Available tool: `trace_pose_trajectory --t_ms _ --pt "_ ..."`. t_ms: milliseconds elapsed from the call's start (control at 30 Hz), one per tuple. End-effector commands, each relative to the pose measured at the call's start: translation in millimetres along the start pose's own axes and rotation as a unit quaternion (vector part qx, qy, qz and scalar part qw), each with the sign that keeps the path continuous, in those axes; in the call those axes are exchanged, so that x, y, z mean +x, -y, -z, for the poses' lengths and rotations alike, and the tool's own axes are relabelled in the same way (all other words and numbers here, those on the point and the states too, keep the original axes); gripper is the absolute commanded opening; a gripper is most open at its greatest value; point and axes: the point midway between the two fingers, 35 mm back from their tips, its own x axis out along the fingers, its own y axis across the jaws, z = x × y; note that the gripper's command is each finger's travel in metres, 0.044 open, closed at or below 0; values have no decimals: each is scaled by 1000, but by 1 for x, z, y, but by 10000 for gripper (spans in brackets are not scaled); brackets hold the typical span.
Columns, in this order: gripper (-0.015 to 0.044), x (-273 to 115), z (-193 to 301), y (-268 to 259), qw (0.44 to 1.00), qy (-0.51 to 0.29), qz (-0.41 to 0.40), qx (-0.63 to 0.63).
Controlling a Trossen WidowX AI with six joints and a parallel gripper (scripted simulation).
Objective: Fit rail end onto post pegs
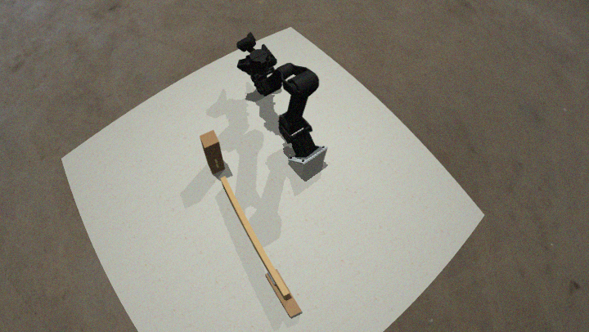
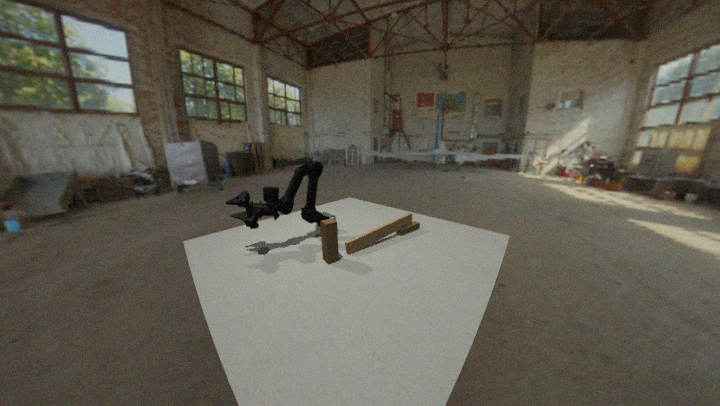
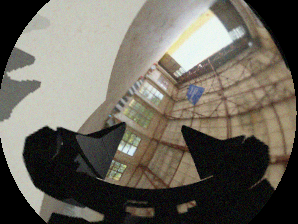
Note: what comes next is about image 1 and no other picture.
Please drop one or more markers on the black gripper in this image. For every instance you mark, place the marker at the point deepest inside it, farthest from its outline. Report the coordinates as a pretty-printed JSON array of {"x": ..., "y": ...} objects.
[{"x": 247, "y": 44}]

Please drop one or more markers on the tan wooden bar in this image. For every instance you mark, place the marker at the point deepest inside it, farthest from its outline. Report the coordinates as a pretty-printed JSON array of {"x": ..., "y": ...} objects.
[{"x": 254, "y": 239}]

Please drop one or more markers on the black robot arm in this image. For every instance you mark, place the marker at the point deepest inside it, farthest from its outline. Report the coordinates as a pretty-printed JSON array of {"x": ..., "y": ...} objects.
[{"x": 299, "y": 87}]

